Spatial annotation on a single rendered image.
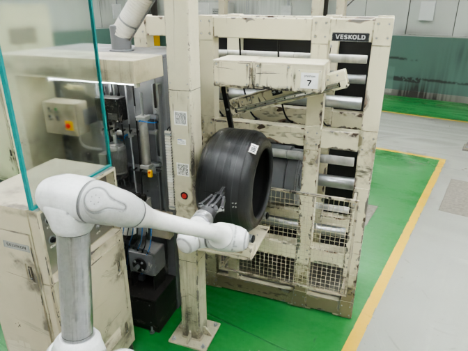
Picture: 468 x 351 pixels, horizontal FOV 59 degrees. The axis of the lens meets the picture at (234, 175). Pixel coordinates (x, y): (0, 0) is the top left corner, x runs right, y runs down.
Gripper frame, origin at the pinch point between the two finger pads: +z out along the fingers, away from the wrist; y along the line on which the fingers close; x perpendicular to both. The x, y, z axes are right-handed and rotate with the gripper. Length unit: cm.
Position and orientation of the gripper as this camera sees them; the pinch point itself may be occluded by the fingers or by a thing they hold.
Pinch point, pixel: (221, 192)
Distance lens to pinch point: 196.2
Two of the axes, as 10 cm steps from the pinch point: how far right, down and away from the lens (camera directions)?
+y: -9.4, -1.3, 3.1
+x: 0.5, 8.6, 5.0
